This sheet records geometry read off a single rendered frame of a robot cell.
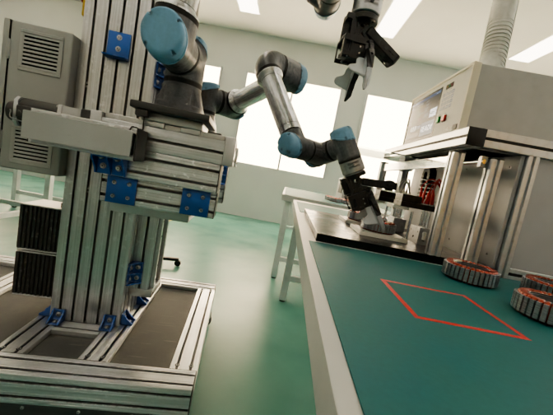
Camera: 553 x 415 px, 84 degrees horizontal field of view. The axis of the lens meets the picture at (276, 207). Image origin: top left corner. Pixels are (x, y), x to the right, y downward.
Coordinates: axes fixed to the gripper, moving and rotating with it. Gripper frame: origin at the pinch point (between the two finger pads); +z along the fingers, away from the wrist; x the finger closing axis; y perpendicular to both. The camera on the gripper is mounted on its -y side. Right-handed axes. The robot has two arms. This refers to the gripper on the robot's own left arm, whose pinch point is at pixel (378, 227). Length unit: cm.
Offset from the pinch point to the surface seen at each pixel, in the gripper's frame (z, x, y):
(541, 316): 8, 54, -8
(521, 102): -24, 11, -46
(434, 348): -3, 70, 14
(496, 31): -71, -123, -143
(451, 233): 10.1, -1.6, -22.5
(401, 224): 6.8, -20.4, -13.2
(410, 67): -134, -473, -244
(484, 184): -7.1, 19.5, -25.0
